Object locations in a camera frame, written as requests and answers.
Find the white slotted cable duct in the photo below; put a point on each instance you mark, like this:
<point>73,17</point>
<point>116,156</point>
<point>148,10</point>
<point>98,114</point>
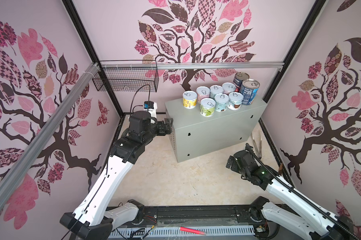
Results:
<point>180,232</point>

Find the blue label tall can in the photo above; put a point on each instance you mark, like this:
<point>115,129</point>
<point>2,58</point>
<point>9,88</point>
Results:
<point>249,89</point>

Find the yellow label can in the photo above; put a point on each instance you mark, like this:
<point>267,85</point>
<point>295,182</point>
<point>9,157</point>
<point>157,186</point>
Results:
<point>189,99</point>

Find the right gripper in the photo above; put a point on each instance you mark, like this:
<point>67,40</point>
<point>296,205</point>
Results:
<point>232,166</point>

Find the green label can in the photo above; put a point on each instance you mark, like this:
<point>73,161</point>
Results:
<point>207,107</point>

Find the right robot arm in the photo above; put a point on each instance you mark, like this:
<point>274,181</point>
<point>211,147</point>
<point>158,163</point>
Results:
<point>305,218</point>

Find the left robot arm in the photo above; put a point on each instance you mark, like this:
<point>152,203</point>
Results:
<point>91,220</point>

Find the aluminium rail wall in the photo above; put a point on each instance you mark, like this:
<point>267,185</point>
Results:
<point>181,66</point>
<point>16,173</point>

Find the aluminium rail left wall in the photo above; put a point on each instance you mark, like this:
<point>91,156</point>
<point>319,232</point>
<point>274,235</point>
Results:
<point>16,173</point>

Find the metal kitchen tongs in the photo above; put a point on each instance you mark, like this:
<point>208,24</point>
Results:
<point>257,147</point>

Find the teal can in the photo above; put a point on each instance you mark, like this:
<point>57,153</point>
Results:
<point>221,102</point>
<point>235,101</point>
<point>214,90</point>

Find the pink marker pen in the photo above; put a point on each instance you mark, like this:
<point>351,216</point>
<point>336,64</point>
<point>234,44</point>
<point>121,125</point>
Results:
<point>192,231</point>

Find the pink can white lid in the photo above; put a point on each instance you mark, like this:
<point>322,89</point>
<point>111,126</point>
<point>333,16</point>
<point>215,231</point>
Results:
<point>228,88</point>

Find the aluminium rail back wall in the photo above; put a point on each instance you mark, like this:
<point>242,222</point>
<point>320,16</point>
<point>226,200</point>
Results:
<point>181,66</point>

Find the black mounting rail base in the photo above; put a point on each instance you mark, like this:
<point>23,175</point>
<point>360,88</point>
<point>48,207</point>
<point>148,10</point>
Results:
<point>202,216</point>

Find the wooden handled knife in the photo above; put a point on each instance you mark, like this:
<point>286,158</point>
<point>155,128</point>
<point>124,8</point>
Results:
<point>280,169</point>

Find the black wire basket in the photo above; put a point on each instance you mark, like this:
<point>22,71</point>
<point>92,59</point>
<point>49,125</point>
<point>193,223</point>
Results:
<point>127,76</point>

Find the grey metal cabinet box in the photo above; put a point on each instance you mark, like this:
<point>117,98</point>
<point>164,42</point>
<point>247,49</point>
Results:
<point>194,135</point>

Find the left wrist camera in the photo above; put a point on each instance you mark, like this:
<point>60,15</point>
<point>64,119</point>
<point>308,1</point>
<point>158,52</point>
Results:
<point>151,107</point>

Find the la sicilia tomato can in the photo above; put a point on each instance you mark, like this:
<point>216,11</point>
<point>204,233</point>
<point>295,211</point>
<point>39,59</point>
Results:
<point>238,79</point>

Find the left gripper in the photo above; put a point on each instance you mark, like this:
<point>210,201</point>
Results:
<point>167,125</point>

